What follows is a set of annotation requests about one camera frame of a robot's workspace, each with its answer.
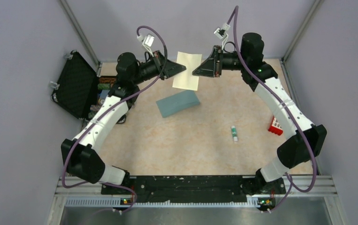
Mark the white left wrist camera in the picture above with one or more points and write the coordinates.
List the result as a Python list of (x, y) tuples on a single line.
[(146, 41)]

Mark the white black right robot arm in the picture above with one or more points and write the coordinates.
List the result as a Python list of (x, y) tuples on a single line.
[(304, 139)]

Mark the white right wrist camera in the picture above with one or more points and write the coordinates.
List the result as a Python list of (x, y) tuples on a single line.
[(222, 32)]

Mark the aluminium front frame rail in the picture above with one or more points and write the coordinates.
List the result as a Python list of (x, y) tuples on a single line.
[(78, 194)]

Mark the black poker chip case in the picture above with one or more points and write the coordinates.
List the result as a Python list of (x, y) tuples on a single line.
[(79, 90)]

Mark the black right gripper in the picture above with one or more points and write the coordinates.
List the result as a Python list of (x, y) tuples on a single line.
[(210, 67)]

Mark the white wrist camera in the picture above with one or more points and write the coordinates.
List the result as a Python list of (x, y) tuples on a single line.
[(222, 32), (146, 41)]

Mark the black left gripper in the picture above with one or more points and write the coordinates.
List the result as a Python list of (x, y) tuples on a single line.
[(171, 68)]

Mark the beige letter paper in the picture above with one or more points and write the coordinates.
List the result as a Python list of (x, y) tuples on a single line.
[(185, 79)]

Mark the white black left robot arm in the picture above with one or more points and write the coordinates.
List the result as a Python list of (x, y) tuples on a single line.
[(80, 155)]

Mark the green white glue stick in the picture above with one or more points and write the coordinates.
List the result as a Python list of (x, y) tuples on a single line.
[(234, 134)]

